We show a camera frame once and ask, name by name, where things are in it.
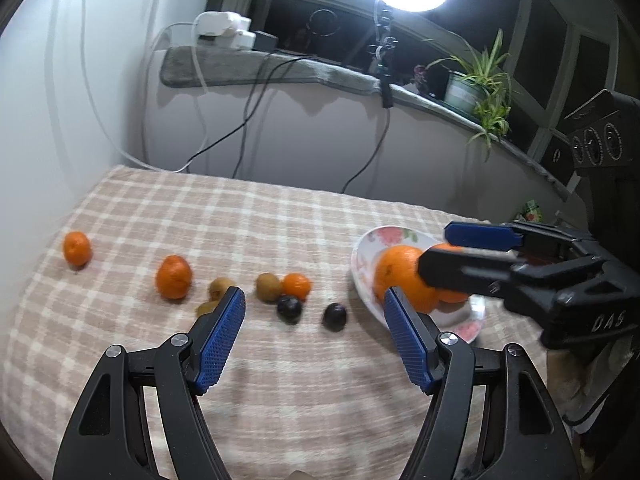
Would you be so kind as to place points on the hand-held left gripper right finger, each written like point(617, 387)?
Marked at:
point(405, 340)

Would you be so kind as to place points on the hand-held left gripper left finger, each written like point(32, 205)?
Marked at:
point(222, 340)

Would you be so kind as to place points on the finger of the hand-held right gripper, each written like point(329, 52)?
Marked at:
point(480, 235)
point(465, 271)

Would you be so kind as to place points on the medium orange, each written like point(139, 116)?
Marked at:
point(452, 295)

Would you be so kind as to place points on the brown kiwi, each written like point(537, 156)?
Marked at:
point(269, 287)
point(220, 287)
point(205, 308)

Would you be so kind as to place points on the large orange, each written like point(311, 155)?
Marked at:
point(397, 270)

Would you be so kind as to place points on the dark purple passion fruit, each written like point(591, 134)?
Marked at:
point(334, 316)
point(289, 308)

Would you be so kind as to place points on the small orange tangerine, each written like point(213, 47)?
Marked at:
point(297, 286)

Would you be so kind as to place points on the floral white plate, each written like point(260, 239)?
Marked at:
point(367, 255)

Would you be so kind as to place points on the green packet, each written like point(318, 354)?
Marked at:
point(531, 211)

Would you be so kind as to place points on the pale green plant pot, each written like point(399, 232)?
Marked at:
point(462, 95)

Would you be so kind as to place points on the checked beige tablecloth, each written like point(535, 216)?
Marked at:
point(300, 220)

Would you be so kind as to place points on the green spider plant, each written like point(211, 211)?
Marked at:
point(487, 77)

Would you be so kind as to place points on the small purple flower plant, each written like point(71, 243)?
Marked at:
point(424, 79)

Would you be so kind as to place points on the black power adapter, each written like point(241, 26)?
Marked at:
point(266, 41)

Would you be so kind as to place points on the white power adapter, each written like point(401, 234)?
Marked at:
point(240, 40)

